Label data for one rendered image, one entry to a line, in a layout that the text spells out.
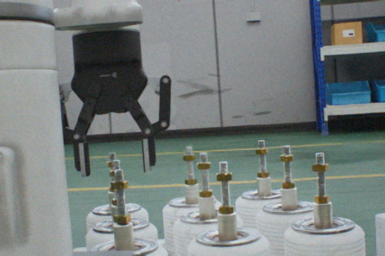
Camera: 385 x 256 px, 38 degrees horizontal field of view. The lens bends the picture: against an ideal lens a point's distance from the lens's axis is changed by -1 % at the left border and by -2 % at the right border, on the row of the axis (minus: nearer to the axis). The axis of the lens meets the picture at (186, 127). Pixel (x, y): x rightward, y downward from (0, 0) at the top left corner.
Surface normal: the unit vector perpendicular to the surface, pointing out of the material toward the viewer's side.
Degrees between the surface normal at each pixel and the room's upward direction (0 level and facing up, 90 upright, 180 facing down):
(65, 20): 90
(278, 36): 90
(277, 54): 90
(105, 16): 90
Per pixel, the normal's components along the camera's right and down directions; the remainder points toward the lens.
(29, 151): 0.75, -0.02
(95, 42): -0.18, 0.05
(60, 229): 0.95, -0.05
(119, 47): 0.44, 0.00
